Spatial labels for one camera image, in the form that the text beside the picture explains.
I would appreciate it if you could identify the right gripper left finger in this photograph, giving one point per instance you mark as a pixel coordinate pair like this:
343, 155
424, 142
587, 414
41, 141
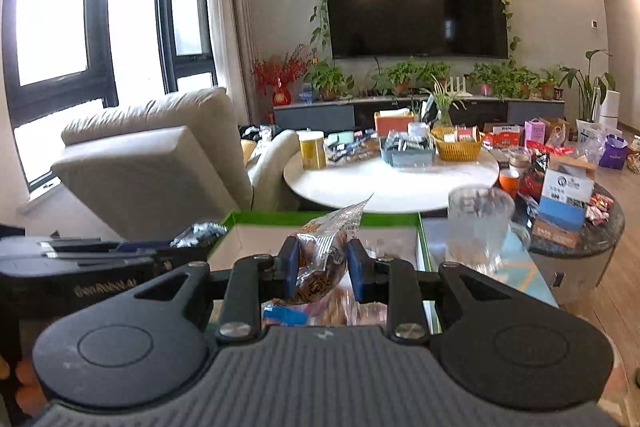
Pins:
253, 281

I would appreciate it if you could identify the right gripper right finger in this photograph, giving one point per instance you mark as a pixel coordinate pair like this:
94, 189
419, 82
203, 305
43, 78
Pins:
393, 283

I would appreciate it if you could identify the clear brown snack bag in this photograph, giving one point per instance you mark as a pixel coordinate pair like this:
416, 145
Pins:
322, 253

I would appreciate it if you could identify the green white cardboard box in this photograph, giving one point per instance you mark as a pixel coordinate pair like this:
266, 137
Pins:
398, 235

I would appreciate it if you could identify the white round coffee table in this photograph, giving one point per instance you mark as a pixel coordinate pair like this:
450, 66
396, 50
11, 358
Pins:
386, 189

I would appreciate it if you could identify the clear glass mug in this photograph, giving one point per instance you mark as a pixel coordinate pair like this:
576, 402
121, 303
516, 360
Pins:
481, 234

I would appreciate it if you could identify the blue plastic basket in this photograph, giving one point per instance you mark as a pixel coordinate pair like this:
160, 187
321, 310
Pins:
404, 150

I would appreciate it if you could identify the beige sofa armchair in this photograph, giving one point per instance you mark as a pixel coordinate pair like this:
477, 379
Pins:
150, 171

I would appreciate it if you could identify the yellow tin can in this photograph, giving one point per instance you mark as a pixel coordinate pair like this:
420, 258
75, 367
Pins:
311, 148

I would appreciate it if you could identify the yellow woven basket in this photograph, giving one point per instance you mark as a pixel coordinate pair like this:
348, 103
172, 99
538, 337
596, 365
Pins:
450, 148

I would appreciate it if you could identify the orange cup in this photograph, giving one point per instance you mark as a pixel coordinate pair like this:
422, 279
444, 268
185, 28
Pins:
509, 181

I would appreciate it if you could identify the orange tissue box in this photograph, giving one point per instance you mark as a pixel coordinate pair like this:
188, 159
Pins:
396, 120

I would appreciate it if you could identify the dark round side table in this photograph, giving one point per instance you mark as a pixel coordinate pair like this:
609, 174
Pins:
572, 272

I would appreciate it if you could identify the grey tv cabinet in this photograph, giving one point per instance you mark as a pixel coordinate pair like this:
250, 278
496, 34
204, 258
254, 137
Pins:
358, 113

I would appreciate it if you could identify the spider plant in vase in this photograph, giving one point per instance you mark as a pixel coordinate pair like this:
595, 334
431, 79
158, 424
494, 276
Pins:
436, 108

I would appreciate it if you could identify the white blue paper box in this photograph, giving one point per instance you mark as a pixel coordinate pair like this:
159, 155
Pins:
563, 204

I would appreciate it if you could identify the red flower bouquet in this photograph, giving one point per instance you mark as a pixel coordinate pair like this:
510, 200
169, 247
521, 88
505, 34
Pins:
275, 75

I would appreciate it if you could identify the pink small box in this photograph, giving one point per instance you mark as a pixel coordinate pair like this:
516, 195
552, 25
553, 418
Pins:
535, 131

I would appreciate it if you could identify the purple gift bag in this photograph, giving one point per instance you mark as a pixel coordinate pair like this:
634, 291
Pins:
615, 152

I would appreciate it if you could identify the tall leafy floor plant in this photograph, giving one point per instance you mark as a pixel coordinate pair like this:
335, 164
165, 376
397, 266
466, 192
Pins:
592, 89

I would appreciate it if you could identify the black wall television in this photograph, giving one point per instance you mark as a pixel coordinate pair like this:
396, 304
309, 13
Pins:
418, 28

